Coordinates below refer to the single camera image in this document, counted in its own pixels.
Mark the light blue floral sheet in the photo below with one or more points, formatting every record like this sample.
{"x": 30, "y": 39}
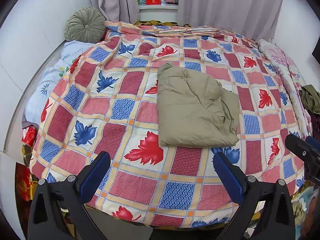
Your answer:
{"x": 50, "y": 85}

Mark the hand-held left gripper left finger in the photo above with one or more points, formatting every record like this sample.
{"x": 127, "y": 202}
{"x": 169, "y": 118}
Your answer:
{"x": 96, "y": 172}

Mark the striped folded cloth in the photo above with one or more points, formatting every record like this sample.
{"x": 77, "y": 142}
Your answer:
{"x": 190, "y": 31}

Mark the olive green garment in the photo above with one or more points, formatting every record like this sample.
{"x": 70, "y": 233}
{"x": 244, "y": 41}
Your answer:
{"x": 310, "y": 98}

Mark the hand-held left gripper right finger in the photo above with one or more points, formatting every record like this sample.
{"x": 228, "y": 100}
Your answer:
{"x": 227, "y": 177}

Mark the leaf-print checked quilt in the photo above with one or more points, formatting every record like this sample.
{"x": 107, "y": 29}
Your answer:
{"x": 112, "y": 105}

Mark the pink floral quilt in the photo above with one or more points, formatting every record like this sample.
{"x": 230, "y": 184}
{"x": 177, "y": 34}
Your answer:
{"x": 282, "y": 62}

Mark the khaki puffer jacket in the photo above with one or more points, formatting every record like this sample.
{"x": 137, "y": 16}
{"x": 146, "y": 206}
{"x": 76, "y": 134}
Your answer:
{"x": 195, "y": 110}

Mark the red packet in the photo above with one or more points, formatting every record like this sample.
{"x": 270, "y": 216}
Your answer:
{"x": 29, "y": 136}

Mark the black monitor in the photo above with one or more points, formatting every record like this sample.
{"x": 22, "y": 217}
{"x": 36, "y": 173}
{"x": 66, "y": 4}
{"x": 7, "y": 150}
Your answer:
{"x": 316, "y": 53}

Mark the dark maroon garment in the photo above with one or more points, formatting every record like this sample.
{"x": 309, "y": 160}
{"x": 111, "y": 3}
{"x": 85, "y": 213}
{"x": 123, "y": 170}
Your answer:
{"x": 315, "y": 121}

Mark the narrow grey curtain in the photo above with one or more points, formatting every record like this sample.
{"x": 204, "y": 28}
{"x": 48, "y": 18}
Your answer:
{"x": 117, "y": 0}

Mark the red gift bag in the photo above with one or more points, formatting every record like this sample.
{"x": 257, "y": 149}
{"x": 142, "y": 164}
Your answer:
{"x": 23, "y": 182}

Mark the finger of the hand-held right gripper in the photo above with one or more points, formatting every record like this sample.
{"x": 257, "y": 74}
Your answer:
{"x": 313, "y": 143}
{"x": 300, "y": 148}

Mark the wide grey curtain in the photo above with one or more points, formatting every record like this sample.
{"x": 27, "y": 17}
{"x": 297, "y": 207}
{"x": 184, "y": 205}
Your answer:
{"x": 230, "y": 5}

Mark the round green pleated cushion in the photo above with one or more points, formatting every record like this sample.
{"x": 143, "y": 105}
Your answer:
{"x": 85, "y": 25}

